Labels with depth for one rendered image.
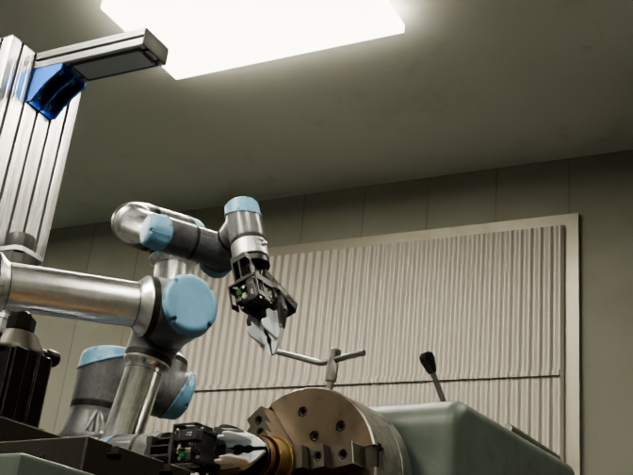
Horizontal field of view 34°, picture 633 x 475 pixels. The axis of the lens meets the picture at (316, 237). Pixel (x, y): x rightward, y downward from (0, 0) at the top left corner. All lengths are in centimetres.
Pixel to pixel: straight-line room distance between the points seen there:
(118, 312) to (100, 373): 41
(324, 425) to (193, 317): 32
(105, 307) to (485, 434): 75
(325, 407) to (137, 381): 39
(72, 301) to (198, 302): 23
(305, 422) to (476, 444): 33
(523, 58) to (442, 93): 48
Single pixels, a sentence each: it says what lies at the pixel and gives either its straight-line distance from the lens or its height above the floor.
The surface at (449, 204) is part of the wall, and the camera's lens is 577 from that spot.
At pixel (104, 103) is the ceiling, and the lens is 562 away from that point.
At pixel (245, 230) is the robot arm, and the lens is 211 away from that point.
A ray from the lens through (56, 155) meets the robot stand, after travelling 252.
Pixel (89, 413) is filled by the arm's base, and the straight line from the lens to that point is 228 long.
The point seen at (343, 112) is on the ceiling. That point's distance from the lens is 534.
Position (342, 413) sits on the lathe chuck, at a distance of 183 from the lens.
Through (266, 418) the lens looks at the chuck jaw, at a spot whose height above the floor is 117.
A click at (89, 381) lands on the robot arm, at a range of 230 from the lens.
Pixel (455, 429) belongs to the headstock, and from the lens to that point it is 190.
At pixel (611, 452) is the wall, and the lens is 506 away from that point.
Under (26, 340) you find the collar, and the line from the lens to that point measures 147.
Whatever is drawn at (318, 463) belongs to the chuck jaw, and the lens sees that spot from 176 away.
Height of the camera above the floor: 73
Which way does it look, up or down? 24 degrees up
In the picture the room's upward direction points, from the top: 6 degrees clockwise
